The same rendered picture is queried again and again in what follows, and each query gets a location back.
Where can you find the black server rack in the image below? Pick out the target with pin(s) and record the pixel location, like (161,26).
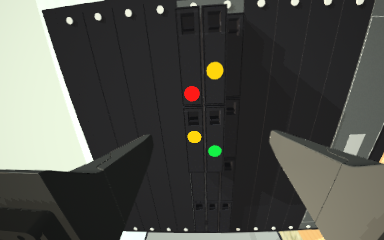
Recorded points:
(310,68)

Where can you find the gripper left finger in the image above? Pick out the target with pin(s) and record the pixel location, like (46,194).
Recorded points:
(93,201)

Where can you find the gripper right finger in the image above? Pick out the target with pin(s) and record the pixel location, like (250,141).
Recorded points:
(343,193)

